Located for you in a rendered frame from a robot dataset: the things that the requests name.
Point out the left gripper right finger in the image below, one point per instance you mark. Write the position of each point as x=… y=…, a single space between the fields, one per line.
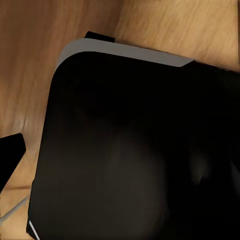
x=232 y=149

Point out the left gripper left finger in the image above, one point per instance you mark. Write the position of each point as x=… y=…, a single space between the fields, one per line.
x=12 y=149

